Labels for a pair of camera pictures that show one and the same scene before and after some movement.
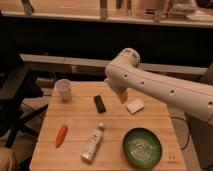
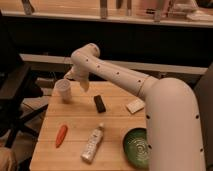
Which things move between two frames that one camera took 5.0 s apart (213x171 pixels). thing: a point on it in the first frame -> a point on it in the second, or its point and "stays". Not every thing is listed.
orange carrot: (61, 135) stays
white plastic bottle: (90, 149) stays
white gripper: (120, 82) -> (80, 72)
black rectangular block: (99, 103) stays
